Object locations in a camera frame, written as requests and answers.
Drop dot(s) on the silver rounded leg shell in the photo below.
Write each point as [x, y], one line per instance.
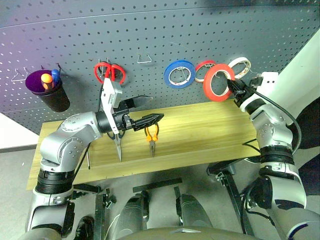
[195, 212]
[132, 215]

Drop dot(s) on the dark cup hook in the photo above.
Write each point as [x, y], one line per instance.
[41, 67]
[60, 67]

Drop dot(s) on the dark purple plastic cup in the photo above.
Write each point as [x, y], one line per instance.
[56, 98]

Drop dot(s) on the grey perforated pegboard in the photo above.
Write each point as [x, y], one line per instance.
[175, 30]

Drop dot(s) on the dark grey rounded shell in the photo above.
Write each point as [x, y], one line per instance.
[175, 233]

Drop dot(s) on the blue tape roll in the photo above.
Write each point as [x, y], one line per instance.
[168, 75]

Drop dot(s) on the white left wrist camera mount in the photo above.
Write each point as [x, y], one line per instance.
[108, 95]

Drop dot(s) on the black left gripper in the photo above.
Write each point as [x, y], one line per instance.
[122, 117]

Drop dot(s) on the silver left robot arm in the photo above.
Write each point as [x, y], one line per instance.
[65, 142]

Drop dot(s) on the narrow red tape roll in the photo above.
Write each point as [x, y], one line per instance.
[200, 67]

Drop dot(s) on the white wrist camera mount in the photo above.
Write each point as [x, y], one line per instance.
[270, 77]
[108, 95]

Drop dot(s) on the black table leg frame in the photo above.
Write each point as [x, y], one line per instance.
[99, 212]
[233, 192]

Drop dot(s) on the white tape roll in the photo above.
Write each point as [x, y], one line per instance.
[240, 60]

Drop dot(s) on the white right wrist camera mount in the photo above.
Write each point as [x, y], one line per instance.
[270, 77]

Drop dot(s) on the black shoe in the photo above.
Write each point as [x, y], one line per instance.
[86, 228]

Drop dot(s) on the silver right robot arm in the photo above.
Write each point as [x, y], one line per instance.
[272, 130]

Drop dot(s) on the black flat cross bar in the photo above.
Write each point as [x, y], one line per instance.
[157, 185]

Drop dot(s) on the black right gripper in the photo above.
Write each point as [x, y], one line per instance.
[242, 96]

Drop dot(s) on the orange black needle-nose pliers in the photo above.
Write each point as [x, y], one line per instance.
[151, 140]

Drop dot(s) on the wide red tape roll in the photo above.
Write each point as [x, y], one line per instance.
[208, 85]

